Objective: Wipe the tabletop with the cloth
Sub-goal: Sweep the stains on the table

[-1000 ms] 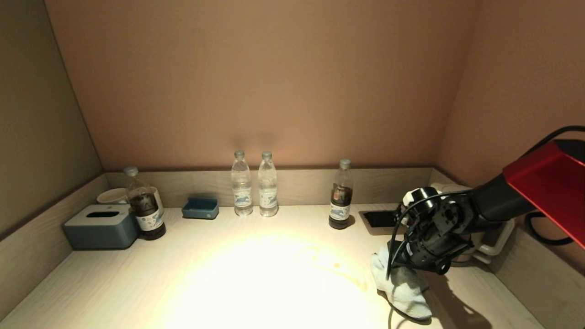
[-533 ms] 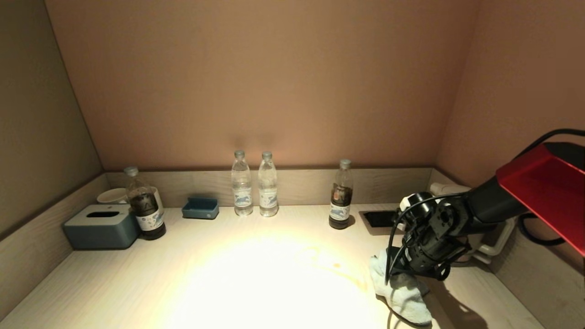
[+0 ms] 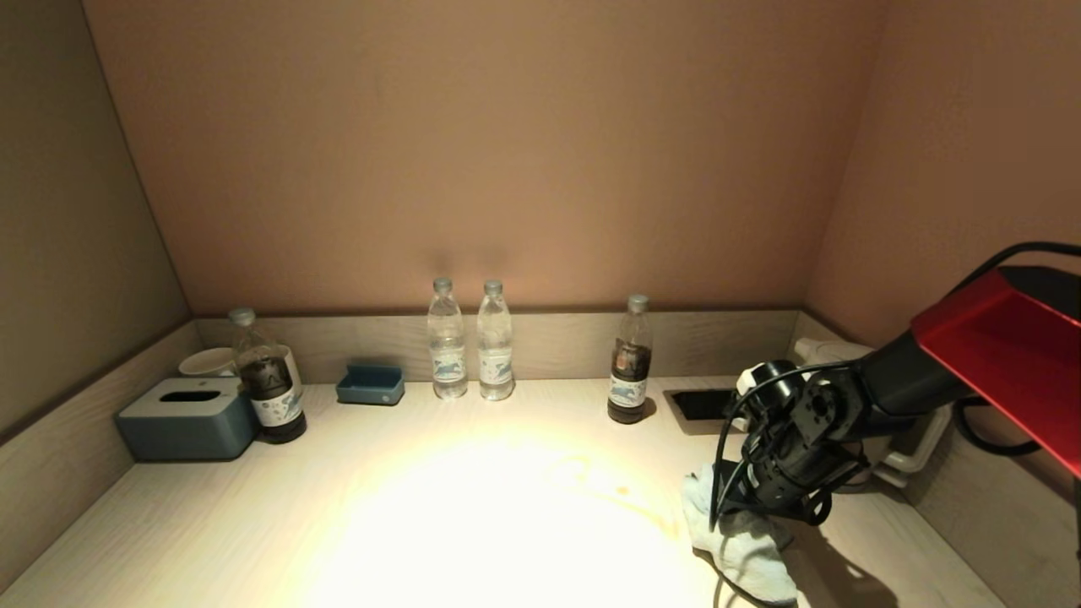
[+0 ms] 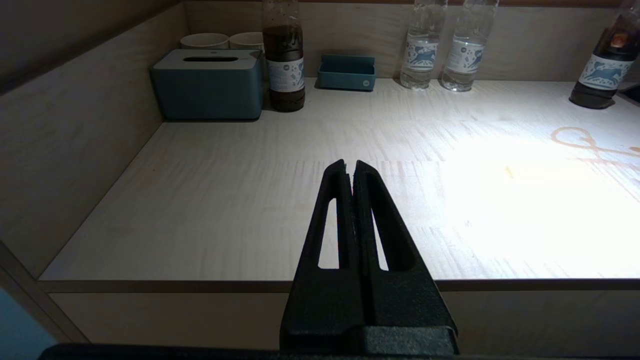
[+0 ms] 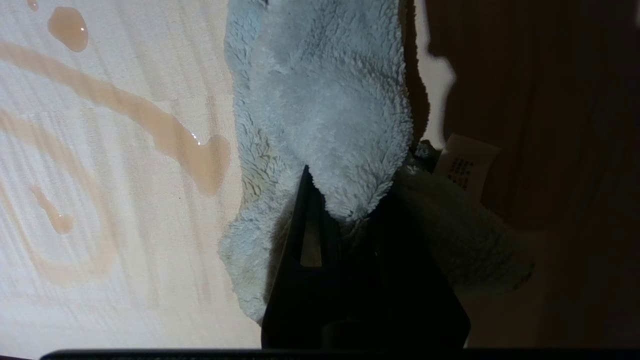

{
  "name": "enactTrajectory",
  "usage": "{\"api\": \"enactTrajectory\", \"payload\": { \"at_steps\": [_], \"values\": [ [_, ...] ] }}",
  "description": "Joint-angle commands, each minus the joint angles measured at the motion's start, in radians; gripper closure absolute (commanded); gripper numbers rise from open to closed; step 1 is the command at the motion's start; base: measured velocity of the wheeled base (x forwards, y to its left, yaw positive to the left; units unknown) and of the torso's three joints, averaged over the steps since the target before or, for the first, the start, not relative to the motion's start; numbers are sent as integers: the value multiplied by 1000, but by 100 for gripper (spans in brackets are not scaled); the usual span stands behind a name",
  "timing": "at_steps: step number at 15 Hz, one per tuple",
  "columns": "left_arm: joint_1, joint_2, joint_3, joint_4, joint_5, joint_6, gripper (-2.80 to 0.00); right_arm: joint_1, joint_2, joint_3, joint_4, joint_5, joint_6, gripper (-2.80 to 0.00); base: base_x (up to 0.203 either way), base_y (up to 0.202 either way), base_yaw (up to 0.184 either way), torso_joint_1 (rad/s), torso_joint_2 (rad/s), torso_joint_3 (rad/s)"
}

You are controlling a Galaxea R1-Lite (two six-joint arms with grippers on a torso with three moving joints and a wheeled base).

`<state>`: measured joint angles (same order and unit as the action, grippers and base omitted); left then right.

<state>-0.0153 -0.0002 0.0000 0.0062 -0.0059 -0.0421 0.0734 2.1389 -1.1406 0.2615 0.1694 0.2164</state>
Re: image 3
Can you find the light blue fluffy cloth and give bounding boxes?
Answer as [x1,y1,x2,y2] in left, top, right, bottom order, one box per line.
[681,463,799,605]

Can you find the brown liquid stain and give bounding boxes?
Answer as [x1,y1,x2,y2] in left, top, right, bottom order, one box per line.
[553,456,683,541]

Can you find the black recessed socket box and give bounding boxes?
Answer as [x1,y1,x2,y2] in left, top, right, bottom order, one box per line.
[663,388,744,436]

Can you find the cream electric kettle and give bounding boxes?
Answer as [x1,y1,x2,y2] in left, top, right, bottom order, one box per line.
[792,338,953,491]

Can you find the half-full dark drink bottle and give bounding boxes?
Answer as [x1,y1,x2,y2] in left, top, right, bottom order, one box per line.
[607,293,654,425]

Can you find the clear water bottle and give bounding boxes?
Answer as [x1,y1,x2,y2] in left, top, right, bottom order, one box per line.
[426,277,469,400]
[476,280,516,402]

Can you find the small blue tray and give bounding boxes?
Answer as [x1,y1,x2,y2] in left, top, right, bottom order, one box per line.
[336,364,405,407]

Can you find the fuller dark drink bottle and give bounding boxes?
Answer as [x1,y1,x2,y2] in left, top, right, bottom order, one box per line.
[228,307,308,445]

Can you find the white ceramic cup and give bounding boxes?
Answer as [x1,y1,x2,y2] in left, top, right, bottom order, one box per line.
[178,346,238,379]

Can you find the blue grey tissue box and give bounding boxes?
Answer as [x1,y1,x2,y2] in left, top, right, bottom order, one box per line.
[117,377,259,462]

